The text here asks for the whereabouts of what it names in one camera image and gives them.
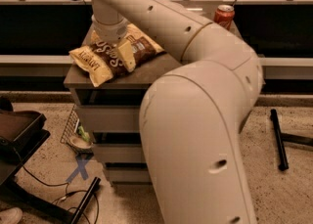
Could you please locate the bottom drawer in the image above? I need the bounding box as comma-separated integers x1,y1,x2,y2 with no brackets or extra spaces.
104,169,151,184

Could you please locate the drawer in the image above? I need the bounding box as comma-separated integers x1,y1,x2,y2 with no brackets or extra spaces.
104,169,151,184
76,106,139,133
92,144,146,163

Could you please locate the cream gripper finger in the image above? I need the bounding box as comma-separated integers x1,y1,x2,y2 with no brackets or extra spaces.
116,39,136,72

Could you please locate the brown chip bag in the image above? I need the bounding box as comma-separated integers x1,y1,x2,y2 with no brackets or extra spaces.
69,23,164,87

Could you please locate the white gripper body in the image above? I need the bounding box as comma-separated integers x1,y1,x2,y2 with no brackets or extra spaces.
92,14,128,44

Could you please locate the white shoe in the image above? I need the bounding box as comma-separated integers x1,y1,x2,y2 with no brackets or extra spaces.
0,207,22,224

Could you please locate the top drawer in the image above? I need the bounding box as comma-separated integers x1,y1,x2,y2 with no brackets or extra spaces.
76,106,139,133

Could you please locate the black cart with tray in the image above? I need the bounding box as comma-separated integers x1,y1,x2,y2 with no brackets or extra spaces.
0,97,101,224

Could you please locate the red soda can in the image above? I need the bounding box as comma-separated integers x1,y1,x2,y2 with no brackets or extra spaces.
214,4,235,29

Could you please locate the middle drawer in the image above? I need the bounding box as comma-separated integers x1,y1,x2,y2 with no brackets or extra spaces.
92,144,146,163

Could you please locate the wire basket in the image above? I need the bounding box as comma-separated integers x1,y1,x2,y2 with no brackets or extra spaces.
60,106,92,154

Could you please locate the grey drawer cabinet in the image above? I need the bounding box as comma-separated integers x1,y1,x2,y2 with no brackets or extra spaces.
64,22,184,187

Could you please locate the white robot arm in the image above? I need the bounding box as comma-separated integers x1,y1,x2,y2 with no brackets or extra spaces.
92,0,263,224

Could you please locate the small bowl in basket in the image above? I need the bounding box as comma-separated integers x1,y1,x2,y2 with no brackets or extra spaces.
69,136,91,150

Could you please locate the black stand leg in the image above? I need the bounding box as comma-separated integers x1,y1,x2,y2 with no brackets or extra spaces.
270,109,313,171

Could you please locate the black floor cable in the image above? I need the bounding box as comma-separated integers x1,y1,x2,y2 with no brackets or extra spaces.
13,148,100,224

